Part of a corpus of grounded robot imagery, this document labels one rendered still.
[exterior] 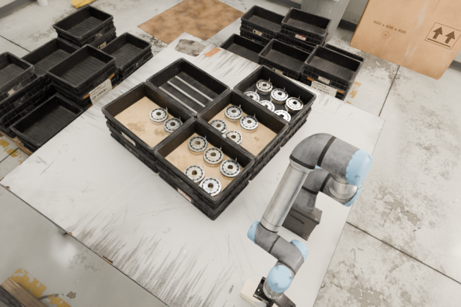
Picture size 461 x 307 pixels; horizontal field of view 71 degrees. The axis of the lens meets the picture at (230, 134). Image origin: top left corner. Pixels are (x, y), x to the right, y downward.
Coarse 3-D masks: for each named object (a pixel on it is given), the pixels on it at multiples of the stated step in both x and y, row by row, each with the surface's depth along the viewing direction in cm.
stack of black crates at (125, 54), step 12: (120, 36) 279; (132, 36) 281; (108, 48) 273; (120, 48) 285; (132, 48) 287; (144, 48) 284; (120, 60) 275; (132, 60) 263; (144, 60) 278; (120, 72) 259; (132, 72) 269
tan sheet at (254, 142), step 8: (224, 120) 183; (232, 128) 180; (264, 128) 182; (248, 136) 177; (256, 136) 178; (264, 136) 178; (272, 136) 178; (248, 144) 174; (256, 144) 174; (264, 144) 175; (256, 152) 171
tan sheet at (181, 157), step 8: (192, 136) 174; (184, 144) 171; (208, 144) 172; (176, 152) 167; (184, 152) 168; (168, 160) 164; (176, 160) 164; (184, 160) 165; (192, 160) 165; (200, 160) 165; (184, 168) 162; (208, 168) 163; (216, 168) 163; (208, 176) 160; (216, 176) 160; (224, 184) 158
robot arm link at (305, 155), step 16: (304, 144) 110; (320, 144) 106; (304, 160) 109; (288, 176) 113; (304, 176) 112; (288, 192) 113; (272, 208) 115; (288, 208) 115; (256, 224) 120; (272, 224) 116; (256, 240) 118; (272, 240) 116
